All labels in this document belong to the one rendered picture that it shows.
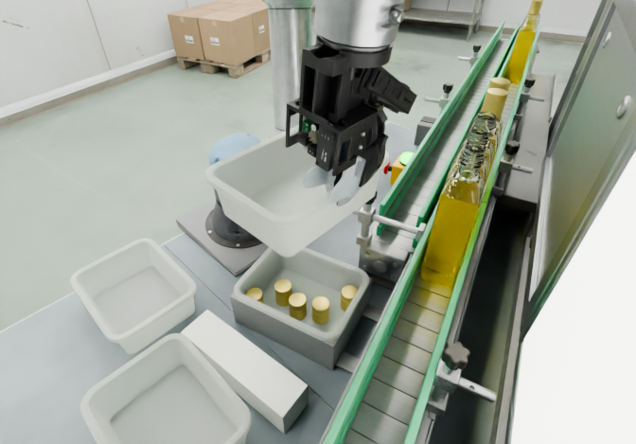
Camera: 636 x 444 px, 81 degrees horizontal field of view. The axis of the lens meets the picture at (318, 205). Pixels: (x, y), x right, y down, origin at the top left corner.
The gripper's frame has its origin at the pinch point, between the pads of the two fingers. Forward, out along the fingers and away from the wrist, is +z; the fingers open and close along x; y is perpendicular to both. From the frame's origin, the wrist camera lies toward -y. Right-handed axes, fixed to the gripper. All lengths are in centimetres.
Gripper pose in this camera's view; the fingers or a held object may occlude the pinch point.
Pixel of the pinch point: (341, 193)
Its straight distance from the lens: 49.3
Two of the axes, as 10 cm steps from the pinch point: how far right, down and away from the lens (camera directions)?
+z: -0.9, 7.4, 6.7
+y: -6.7, 4.6, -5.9
